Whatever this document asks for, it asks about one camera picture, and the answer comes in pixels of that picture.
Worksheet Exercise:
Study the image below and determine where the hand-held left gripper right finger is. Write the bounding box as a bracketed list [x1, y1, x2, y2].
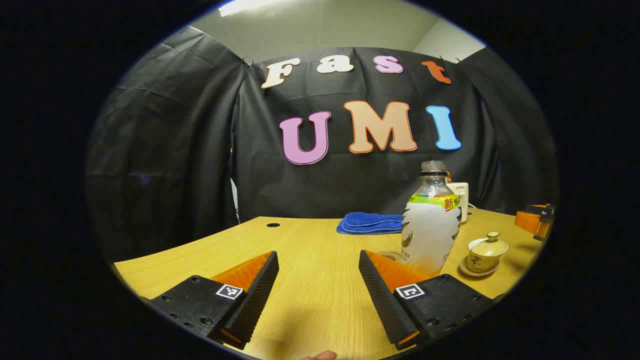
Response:
[358, 249, 496, 351]

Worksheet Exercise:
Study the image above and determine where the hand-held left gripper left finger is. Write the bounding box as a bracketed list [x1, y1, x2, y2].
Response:
[145, 250, 280, 351]

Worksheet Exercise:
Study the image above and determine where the cream ceramic teacup lid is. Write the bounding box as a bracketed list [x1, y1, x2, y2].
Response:
[468, 231, 509, 257]

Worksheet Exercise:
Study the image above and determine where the cream ceramic teacup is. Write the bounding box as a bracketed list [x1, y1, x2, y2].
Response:
[467, 250, 502, 273]

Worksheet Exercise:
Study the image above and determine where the clear plastic water bottle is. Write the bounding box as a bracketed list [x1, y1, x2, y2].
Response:
[401, 160, 462, 277]

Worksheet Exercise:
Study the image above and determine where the white toaster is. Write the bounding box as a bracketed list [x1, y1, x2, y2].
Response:
[446, 182, 470, 224]

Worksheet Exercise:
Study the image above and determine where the folded blue towel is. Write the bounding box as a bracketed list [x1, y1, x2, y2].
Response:
[336, 212, 404, 236]

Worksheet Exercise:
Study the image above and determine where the cream ceramic saucer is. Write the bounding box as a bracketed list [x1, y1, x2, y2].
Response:
[459, 257, 501, 277]

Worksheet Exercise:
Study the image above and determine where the black backdrop cloth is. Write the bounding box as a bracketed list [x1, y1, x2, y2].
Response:
[85, 26, 558, 261]

